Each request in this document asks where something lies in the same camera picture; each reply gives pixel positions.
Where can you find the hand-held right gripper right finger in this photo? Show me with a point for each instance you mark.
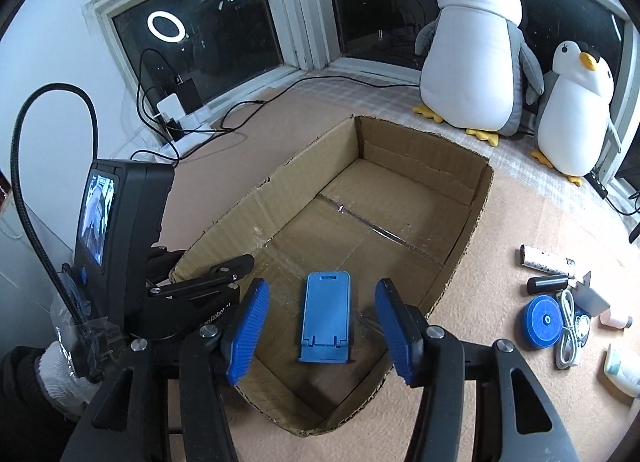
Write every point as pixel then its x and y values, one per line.
pixel 395 332

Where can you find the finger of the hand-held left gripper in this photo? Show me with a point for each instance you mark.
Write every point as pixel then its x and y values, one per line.
pixel 215 317
pixel 200 284

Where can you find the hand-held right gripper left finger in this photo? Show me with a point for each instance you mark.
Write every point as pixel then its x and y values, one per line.
pixel 247 332

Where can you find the blue phone stand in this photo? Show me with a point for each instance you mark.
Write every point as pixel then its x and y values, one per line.
pixel 325 317

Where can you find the cardboard box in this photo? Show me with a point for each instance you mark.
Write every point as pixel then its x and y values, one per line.
pixel 400 202

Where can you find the blue round lid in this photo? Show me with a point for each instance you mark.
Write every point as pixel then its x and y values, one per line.
pixel 542 322

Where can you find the black cylinder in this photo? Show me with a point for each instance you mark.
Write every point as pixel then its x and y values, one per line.
pixel 547 284

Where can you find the white patterned tube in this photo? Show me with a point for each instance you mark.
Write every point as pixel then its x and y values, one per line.
pixel 542 259

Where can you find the white charger block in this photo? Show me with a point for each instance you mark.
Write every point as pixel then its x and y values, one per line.
pixel 592 299

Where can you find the small pink bottle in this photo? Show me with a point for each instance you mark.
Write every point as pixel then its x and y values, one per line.
pixel 616 318

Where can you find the white lotion tube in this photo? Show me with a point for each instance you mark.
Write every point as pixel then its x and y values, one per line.
pixel 622 369

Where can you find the person's left forearm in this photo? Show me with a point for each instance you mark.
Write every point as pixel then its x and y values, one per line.
pixel 25 417

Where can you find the person's left hand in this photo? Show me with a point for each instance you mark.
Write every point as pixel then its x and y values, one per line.
pixel 62 377

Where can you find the black plug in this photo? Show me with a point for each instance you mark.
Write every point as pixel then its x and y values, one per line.
pixel 176 128

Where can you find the crumpled clear plastic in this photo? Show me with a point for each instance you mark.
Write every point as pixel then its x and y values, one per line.
pixel 70 302

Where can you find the white power strip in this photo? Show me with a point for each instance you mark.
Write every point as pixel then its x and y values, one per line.
pixel 197 120

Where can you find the white plugged charger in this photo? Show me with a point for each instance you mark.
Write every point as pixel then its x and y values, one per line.
pixel 170 105

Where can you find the black power adapter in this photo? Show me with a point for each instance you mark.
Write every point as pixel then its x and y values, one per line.
pixel 189 92

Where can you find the small black device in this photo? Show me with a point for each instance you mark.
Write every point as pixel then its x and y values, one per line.
pixel 599 184

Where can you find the large penguin plush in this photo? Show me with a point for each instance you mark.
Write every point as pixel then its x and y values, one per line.
pixel 470 67

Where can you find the small penguin plush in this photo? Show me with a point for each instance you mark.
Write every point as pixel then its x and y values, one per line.
pixel 575 112

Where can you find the white window frame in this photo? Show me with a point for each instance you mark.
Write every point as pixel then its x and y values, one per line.
pixel 295 17

